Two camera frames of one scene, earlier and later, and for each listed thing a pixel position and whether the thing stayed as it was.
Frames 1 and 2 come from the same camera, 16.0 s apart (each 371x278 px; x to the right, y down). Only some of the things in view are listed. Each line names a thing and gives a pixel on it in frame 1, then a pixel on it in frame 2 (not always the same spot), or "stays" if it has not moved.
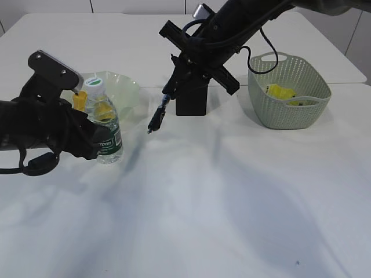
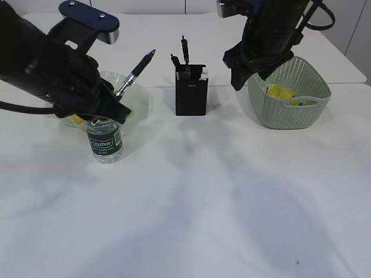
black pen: x=175 y=60 stays
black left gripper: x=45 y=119 → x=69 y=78
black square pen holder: x=192 y=97 stays
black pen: x=156 y=120 → x=137 y=71
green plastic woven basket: x=286 y=92 stays
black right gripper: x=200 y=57 → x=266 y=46
